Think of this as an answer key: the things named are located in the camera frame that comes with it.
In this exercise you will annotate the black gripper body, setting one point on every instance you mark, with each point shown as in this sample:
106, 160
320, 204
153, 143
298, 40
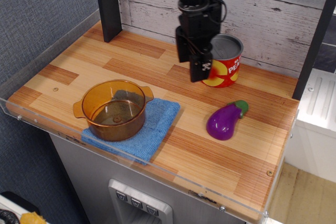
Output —
198, 25

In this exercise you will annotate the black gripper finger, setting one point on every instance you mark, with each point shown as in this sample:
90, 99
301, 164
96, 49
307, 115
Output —
200, 66

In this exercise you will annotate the red yellow peach can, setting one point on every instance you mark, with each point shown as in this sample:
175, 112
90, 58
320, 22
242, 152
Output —
227, 51

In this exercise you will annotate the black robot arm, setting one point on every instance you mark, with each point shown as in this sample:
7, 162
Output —
200, 21

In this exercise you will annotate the purple toy eggplant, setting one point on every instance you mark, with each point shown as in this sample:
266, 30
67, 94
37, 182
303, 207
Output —
221, 124

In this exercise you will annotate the blue microfiber cloth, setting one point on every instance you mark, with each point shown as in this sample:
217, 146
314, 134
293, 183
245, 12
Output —
160, 115

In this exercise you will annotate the amber glass pot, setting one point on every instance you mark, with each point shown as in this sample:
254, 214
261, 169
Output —
114, 110

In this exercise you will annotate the white appliance at right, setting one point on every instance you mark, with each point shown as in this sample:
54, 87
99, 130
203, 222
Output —
311, 146

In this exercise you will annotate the grey cabinet with dispenser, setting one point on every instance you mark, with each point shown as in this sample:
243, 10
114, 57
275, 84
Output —
113, 189

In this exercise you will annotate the yellow black object corner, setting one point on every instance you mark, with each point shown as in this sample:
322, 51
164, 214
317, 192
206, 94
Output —
15, 209

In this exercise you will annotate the dark vertical post left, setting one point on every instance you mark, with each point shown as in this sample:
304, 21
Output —
110, 18

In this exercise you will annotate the dark vertical post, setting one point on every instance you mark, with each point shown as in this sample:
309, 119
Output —
318, 37
110, 18

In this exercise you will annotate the dark vertical post right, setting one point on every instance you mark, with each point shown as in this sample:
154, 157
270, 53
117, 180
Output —
318, 37

